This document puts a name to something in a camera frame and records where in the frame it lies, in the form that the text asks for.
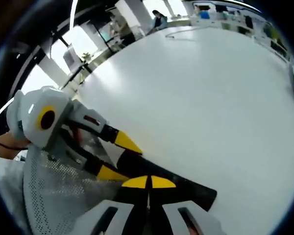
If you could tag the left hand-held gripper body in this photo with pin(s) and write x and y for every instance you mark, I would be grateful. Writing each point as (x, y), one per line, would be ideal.
(34, 107)

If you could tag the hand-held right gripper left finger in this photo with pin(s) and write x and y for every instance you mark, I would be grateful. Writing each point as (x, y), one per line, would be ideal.
(127, 195)

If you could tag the small potted plant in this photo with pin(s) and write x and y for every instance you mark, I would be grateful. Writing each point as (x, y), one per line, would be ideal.
(86, 56)

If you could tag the person's left hand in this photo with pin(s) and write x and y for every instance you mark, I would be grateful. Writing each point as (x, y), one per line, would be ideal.
(8, 140)

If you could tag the black remote control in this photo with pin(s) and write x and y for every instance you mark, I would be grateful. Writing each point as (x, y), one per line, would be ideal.
(186, 191)

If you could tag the desktop monitor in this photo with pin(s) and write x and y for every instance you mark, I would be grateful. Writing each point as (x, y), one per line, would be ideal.
(69, 58)

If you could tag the large display on stand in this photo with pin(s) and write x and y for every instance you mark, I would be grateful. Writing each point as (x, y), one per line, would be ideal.
(104, 33)

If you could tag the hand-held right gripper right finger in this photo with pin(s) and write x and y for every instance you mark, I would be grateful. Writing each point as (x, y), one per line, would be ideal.
(169, 213)

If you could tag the white office counter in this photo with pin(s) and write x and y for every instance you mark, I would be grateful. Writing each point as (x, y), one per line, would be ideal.
(210, 23)

